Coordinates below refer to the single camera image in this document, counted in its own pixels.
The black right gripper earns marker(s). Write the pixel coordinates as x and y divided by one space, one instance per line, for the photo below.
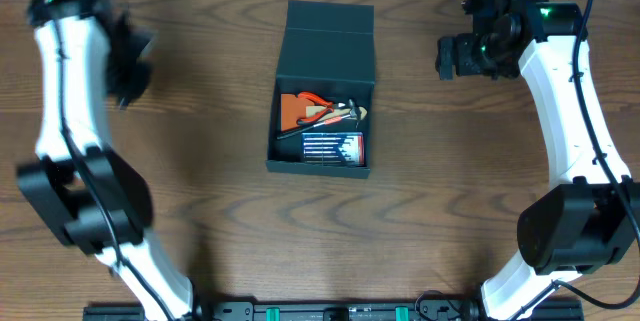
464 65

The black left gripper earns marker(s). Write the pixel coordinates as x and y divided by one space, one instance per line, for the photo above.
132 68

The small claw hammer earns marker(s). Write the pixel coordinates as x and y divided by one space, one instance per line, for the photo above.
354 112

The dark green storage box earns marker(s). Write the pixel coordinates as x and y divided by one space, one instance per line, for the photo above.
328 50

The orange scraper with wooden handle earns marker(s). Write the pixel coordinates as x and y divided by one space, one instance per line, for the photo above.
291 109

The red black handled pliers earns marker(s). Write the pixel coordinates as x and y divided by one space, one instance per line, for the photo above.
312 100

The blue precision screwdriver set case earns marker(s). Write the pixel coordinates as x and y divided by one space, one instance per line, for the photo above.
334 149

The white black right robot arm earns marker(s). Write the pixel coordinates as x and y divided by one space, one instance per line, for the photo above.
589 217

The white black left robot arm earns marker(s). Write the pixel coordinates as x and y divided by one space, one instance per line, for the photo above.
83 190

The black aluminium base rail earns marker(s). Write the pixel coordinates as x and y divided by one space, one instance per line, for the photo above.
428 309

